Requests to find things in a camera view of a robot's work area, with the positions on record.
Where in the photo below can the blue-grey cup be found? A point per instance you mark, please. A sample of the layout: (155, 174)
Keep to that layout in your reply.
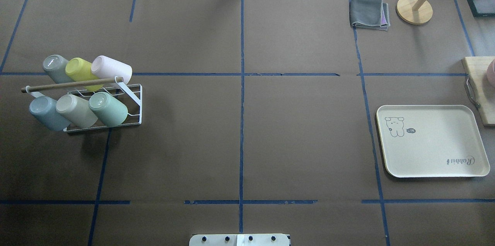
(43, 108)

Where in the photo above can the yellow cup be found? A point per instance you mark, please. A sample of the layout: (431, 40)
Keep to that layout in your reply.
(79, 69)

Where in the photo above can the wooden mug tree stand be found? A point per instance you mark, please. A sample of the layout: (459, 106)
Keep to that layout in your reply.
(416, 12)

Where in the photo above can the pink bowl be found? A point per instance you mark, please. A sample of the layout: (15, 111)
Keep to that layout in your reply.
(490, 73)

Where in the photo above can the grey-green cup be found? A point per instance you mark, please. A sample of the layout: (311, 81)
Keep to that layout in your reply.
(54, 66)

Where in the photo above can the folded grey cloth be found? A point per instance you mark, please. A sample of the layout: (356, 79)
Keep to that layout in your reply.
(369, 14)

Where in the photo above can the cream rabbit tray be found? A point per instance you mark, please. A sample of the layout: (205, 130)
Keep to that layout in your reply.
(420, 141)

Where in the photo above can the pink cup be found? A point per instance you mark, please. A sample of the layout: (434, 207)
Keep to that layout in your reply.
(105, 67)

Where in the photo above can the wooden cutting board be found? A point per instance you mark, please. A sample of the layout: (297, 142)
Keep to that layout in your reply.
(480, 92)

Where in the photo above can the mint green cup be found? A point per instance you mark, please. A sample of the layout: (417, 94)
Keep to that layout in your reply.
(108, 109)

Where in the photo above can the beige cup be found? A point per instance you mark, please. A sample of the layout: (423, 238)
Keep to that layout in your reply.
(76, 110)

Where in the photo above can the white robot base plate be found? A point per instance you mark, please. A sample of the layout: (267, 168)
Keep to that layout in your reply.
(269, 239)

